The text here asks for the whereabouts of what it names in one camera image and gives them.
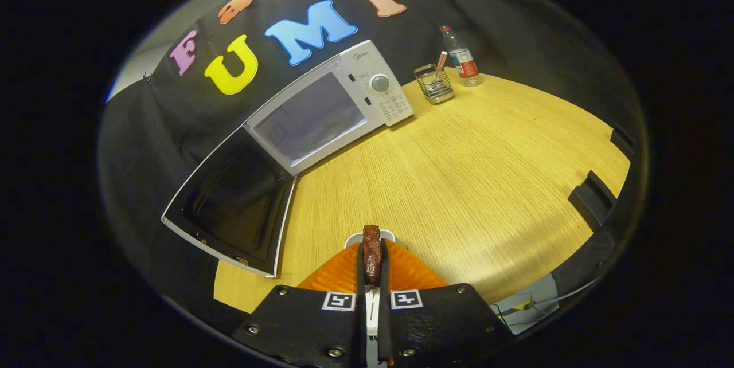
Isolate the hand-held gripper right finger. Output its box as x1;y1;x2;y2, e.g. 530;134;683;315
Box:
378;239;514;368

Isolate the grey box with cables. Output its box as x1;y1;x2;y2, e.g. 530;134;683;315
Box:
490;273;560;335

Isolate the black backdrop cloth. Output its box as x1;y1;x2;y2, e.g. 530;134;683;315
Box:
97;0;646;328

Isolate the small white plate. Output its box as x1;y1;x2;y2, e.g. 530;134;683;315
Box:
344;229;396;368

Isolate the white toaster oven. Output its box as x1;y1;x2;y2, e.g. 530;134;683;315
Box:
162;40;415;278

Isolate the brown glazed meat piece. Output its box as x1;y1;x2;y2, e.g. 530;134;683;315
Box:
361;225;383;285

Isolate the wire mesh basket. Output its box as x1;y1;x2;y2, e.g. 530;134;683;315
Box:
413;64;455;105

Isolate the black table edge clamp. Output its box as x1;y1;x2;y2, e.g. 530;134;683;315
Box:
610;123;637;159
568;170;619;231

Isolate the clear red label water bottle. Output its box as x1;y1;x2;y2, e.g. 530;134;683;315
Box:
439;25;482;88

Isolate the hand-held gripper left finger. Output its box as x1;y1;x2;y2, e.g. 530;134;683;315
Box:
232;242;366;368

